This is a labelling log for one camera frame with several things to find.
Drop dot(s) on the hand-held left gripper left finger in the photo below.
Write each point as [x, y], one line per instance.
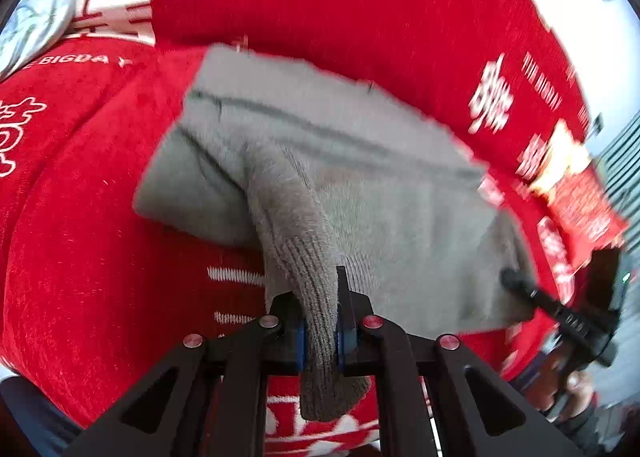
[298, 343]

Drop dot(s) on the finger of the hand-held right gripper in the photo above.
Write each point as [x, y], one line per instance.
[530, 293]

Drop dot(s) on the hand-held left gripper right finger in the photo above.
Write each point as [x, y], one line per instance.
[342, 342]

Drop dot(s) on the grey knitted sweater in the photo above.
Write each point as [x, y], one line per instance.
[350, 177]

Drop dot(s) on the person's right hand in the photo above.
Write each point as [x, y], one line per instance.
[560, 384]

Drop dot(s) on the red gold printed bag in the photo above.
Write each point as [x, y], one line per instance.
[580, 197]

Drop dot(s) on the grey slatted panel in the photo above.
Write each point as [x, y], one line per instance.
[622, 162]

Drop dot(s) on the red printed bed sheet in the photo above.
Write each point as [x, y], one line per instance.
[100, 262]

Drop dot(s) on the dark blue cloth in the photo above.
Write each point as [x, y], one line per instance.
[30, 417]

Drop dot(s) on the red printed quilt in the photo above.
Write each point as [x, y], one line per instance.
[325, 2]

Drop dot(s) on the white floral cloth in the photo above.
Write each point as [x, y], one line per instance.
[30, 22]

